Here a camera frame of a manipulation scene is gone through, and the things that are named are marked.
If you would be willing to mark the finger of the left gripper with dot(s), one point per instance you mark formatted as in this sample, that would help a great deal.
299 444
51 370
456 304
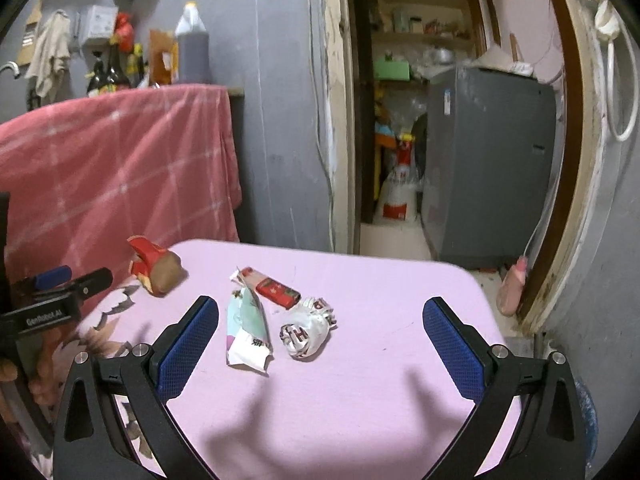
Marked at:
90 284
52 278

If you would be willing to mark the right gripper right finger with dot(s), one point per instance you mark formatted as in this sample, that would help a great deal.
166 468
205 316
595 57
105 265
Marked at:
463 351

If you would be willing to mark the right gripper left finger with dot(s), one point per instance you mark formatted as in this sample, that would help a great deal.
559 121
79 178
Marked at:
178 349

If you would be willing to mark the red potato snack wrapper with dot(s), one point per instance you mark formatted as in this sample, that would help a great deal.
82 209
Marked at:
158 269

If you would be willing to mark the white green small wrapper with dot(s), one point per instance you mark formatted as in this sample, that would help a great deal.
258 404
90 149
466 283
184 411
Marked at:
248 340

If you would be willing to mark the red cigarette box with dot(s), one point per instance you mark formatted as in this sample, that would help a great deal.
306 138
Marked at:
267 287

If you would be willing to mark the white printed wrapper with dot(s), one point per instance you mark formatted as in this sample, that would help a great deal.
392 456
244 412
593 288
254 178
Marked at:
307 328

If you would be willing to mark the blue trash bucket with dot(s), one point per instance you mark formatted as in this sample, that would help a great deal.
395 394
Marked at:
590 418

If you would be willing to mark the left hand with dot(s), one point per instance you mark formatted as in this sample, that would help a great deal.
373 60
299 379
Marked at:
43 385

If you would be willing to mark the pink slipper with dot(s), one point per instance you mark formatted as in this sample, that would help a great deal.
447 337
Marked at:
511 289

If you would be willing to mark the red plaid cloth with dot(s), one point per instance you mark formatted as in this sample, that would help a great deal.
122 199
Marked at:
84 175

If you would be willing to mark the white rice sack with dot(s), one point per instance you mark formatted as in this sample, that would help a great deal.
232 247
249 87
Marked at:
398 200

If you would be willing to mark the dark sauce bottle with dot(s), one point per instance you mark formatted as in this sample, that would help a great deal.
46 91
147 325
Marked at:
116 78

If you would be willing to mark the grey washing machine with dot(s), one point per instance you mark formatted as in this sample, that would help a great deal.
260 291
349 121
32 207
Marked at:
489 146

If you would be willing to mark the large dark vinegar jug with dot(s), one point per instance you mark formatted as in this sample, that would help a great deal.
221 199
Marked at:
190 51

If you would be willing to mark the hanging beige towel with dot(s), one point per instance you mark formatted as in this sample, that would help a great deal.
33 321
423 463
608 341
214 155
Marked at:
50 60

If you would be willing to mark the green box on shelf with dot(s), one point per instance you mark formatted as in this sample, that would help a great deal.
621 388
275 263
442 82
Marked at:
394 70

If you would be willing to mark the white rubber gloves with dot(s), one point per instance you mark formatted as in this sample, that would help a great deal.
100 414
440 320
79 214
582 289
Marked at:
606 22

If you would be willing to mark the white wall box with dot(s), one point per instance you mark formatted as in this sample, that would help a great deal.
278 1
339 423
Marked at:
97 25

